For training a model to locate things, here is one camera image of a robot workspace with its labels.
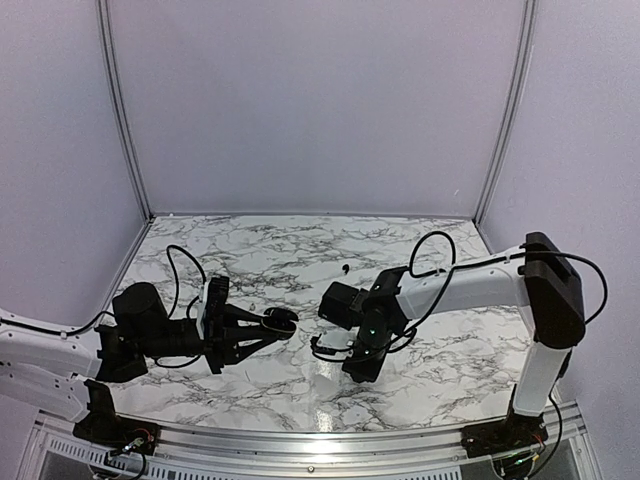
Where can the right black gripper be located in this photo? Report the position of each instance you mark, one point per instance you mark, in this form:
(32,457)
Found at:
(366,373)

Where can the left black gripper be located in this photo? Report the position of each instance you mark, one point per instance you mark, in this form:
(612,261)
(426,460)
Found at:
(215,329)

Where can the black earbud charging case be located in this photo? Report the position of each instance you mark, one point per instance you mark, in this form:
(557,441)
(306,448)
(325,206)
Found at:
(280,321)

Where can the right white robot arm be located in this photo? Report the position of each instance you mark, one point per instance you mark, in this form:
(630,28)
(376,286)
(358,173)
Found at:
(536,278)

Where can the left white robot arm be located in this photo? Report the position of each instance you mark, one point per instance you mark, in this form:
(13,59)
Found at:
(68,372)

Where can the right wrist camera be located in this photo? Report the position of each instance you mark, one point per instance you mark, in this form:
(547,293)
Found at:
(333,342)

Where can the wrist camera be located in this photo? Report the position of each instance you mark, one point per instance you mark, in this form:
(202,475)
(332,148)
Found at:
(202,310)
(333,342)

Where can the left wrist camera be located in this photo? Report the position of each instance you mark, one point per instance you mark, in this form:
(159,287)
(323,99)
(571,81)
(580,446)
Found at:
(202,310)

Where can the front aluminium rail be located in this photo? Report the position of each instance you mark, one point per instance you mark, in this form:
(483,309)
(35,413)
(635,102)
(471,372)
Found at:
(191,452)

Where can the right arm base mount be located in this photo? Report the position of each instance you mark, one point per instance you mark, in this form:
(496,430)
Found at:
(512,432)

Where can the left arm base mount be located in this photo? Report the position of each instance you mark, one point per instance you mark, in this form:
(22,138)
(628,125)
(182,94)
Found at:
(102,425)

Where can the right aluminium frame post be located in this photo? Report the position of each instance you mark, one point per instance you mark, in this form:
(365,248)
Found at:
(513,100)

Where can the aluminium frame post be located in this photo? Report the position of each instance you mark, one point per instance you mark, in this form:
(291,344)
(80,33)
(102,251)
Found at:
(513,100)
(116,94)

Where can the left aluminium frame post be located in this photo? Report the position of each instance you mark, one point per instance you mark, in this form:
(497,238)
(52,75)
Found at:
(116,94)

